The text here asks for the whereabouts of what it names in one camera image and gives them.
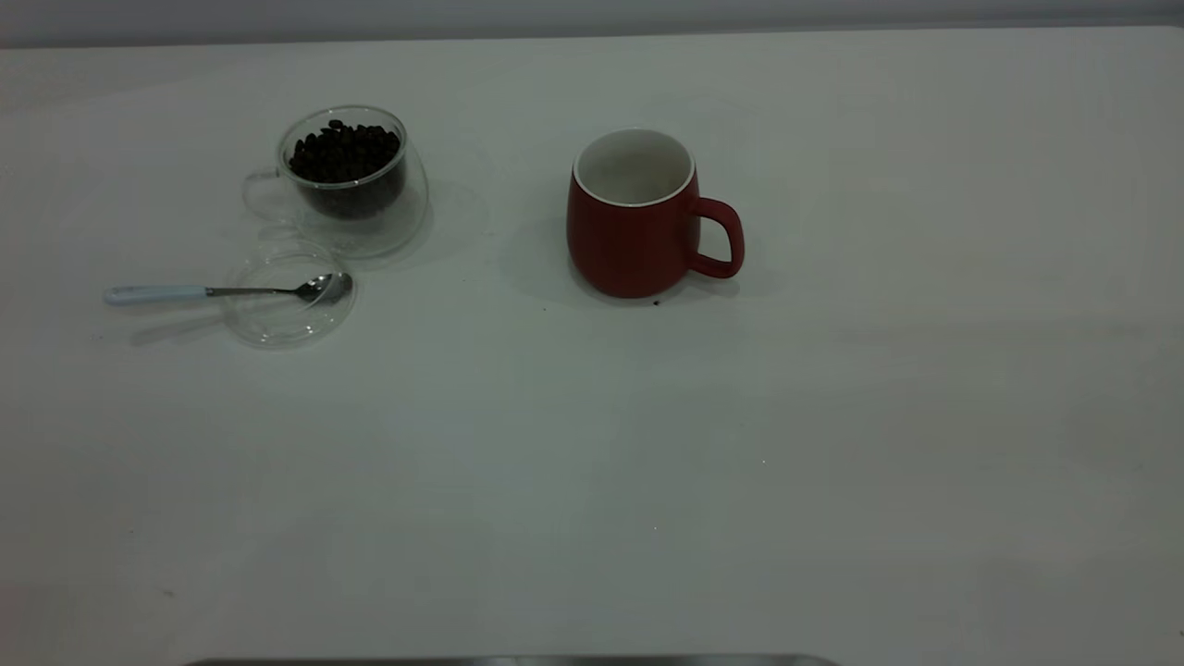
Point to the red ceramic mug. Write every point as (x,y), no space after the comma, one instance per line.
(629,250)

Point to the clear glass cup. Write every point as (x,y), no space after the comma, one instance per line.
(370,237)

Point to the dark coffee beans pile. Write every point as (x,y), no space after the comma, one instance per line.
(344,155)

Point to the clear glass lid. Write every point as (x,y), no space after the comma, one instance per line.
(277,328)

